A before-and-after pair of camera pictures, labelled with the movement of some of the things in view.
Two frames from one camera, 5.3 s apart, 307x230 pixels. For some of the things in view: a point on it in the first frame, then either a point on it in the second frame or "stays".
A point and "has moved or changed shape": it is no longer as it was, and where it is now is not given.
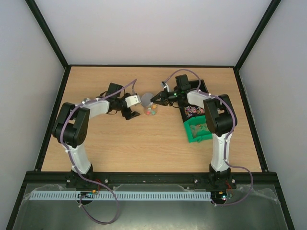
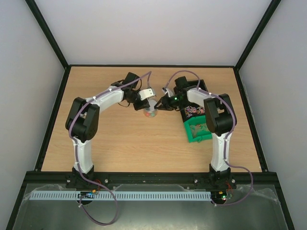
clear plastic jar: [151, 110] stays
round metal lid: [146, 98] has moved or changed shape
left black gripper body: [125, 113] to [136, 105]
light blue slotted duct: [115, 195] stays
